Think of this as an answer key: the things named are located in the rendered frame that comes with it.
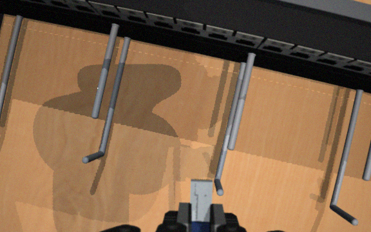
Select network cable plug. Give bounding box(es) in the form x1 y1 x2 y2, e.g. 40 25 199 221
190 179 213 232

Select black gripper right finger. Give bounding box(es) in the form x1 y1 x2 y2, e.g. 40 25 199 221
209 204 247 232

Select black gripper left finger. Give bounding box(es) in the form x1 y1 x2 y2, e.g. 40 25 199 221
100 202 192 232

